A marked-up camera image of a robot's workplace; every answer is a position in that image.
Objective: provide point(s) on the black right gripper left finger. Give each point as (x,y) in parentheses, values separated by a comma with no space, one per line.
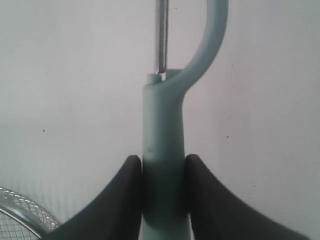
(115,214)

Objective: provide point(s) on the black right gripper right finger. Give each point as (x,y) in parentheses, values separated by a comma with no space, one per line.
(217,214)

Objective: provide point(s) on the teal handled peeler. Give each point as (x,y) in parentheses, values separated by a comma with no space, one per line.
(163,147)

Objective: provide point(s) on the oval steel mesh basket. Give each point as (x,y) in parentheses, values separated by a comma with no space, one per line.
(23,219)

